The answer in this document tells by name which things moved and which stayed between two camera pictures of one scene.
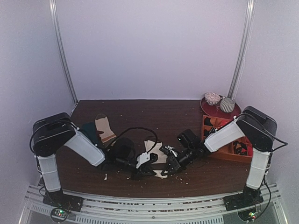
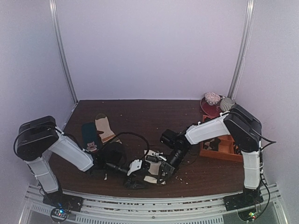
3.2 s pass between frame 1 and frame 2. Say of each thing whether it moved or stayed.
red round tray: stayed
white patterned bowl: stayed
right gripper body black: moved
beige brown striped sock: stayed
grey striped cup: stayed
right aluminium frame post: stayed
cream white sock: moved
